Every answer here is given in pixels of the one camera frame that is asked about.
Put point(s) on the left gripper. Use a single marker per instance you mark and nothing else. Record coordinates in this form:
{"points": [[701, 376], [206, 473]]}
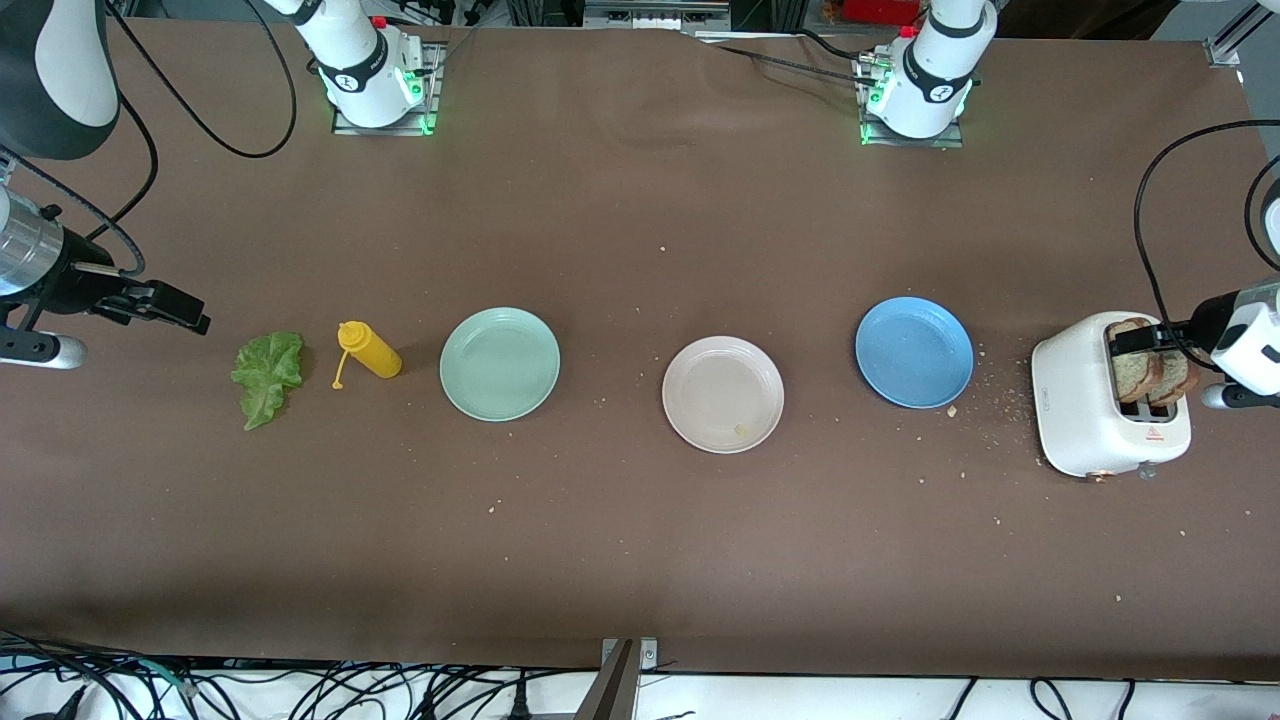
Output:
{"points": [[1204, 317]]}

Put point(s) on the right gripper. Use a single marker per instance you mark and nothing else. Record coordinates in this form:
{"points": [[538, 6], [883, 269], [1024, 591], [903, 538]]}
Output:
{"points": [[72, 281]]}

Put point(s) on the brown bread slice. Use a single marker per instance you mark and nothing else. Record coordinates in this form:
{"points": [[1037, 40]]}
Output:
{"points": [[1135, 375], [1178, 378]]}

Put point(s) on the yellow mustard squeeze bottle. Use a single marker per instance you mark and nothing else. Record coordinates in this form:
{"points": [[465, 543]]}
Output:
{"points": [[372, 353]]}

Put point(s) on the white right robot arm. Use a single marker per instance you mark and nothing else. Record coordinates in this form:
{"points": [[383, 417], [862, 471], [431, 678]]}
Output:
{"points": [[75, 60]]}

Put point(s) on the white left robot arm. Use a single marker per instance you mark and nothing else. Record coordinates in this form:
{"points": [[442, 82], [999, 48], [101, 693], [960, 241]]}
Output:
{"points": [[935, 70]]}

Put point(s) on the blue plate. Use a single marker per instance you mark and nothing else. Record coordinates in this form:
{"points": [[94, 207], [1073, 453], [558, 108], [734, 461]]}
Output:
{"points": [[915, 352]]}

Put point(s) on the mint green plate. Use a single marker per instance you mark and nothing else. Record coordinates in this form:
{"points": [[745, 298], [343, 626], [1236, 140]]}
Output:
{"points": [[500, 363]]}

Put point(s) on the beige plate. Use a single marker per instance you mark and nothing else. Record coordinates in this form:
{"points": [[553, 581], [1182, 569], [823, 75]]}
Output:
{"points": [[720, 390]]}

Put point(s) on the white toaster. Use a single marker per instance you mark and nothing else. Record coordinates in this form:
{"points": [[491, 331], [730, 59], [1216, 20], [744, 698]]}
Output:
{"points": [[1080, 400]]}

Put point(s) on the green lettuce leaf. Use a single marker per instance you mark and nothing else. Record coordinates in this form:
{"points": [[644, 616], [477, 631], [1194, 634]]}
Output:
{"points": [[265, 375]]}

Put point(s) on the aluminium corner profile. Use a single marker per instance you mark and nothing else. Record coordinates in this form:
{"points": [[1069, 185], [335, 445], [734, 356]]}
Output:
{"points": [[1225, 50]]}

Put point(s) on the red box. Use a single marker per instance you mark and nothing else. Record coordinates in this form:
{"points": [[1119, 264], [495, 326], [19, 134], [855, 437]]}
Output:
{"points": [[885, 10]]}

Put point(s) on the grey metal frame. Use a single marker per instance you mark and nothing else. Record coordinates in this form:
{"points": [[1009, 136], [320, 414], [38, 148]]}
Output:
{"points": [[655, 12]]}

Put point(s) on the metal mounting bracket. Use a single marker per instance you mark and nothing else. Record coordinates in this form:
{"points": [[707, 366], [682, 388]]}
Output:
{"points": [[612, 690]]}

